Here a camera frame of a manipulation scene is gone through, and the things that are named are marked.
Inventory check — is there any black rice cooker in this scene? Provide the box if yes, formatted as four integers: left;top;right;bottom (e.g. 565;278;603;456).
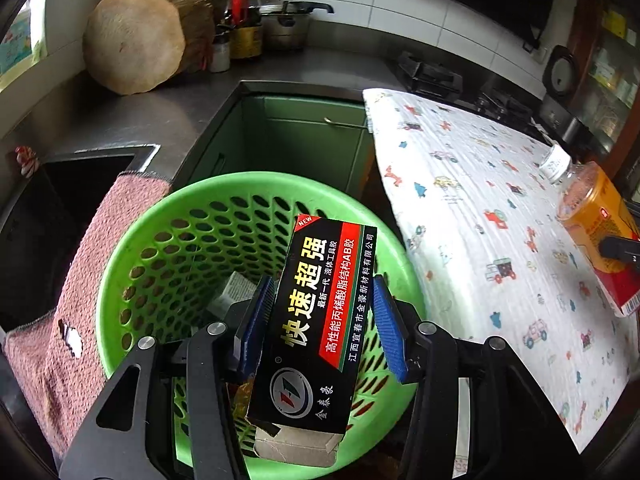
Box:
539;44;597;143

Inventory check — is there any dark sauce bottle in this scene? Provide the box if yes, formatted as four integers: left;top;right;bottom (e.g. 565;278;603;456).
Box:
218;0;234;34

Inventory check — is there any steel cooking pot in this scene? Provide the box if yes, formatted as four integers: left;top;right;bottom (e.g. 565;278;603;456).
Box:
259;0;334;53

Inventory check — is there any white patterned tablecloth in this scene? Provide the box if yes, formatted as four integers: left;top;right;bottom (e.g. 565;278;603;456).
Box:
363;88;638;448

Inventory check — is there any white milk carton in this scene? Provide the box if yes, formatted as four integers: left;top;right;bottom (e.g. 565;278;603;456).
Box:
206;271;257;318

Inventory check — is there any pink dish towel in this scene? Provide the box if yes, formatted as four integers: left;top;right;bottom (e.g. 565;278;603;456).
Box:
2;172;171;457

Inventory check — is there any wooden shelf cabinet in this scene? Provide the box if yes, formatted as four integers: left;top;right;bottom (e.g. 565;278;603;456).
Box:
567;0;639;182

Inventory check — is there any green perforated plastic basket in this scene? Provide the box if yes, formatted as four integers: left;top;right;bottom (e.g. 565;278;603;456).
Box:
96;171;426;479

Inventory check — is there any black gas stove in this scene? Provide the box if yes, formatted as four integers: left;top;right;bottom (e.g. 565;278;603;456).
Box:
390;51;542;140

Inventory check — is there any cooking oil bottle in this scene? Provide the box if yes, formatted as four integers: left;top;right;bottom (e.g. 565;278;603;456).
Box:
230;0;262;61

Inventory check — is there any black kitchen sink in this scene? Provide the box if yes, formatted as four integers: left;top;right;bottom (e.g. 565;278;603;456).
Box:
0;144;160;332

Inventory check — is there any black glue box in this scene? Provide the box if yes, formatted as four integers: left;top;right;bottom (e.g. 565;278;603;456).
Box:
247;214;378;437

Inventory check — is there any yellow tea bottle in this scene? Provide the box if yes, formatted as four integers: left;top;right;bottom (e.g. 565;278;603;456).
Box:
539;144;639;318

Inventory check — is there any small seasoning jar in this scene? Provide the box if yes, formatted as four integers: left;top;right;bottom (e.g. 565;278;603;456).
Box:
209;32;231;74

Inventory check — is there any detergent bottle on windowsill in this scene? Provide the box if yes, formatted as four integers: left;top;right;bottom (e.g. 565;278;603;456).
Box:
0;2;32;75

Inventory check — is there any round wooden chopping block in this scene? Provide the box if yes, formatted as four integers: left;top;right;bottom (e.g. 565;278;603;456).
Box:
82;0;215;96

